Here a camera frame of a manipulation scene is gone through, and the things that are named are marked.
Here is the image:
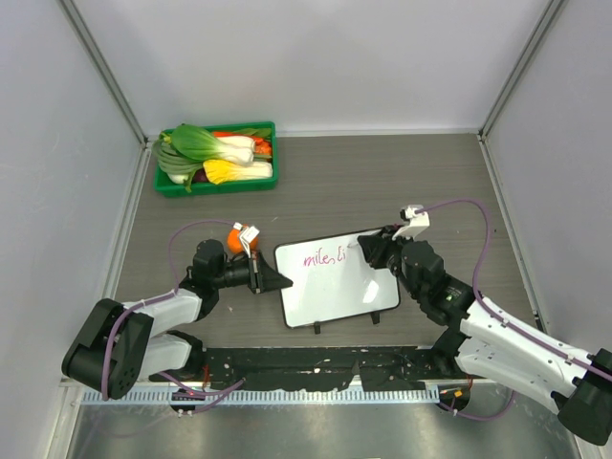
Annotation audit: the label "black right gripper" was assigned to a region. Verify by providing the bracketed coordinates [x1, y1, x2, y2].
[359, 225, 423, 299]

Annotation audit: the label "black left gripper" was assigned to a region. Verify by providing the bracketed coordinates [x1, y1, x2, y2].
[212, 248, 291, 293]

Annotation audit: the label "small white whiteboard black frame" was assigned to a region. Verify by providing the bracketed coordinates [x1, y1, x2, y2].
[273, 229, 401, 329]

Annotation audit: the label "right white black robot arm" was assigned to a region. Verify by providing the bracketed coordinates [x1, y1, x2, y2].
[358, 227, 611, 446]

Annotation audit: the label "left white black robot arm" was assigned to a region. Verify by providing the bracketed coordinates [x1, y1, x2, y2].
[61, 239, 293, 400]

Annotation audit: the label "orange mandarin fruit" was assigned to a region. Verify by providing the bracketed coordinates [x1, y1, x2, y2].
[226, 223, 259, 254]

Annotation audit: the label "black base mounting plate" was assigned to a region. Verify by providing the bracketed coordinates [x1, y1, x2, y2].
[168, 346, 469, 392]

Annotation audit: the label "yellow white napa cabbage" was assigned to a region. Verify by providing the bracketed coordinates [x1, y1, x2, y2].
[203, 160, 273, 185]

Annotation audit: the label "green plastic vegetable tray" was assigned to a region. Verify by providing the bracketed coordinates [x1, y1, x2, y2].
[151, 121, 279, 198]

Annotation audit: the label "green long vegetable stalks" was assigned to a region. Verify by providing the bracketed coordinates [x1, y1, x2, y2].
[151, 134, 203, 193]

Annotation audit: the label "green white bok choy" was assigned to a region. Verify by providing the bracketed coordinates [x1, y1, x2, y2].
[164, 124, 254, 165]

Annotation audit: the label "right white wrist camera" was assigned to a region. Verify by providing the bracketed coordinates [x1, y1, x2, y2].
[392, 205, 430, 241]

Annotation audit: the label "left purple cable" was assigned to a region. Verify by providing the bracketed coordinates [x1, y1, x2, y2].
[101, 218, 248, 415]

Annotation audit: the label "white slotted cable duct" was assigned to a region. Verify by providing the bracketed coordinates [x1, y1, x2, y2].
[107, 384, 440, 406]

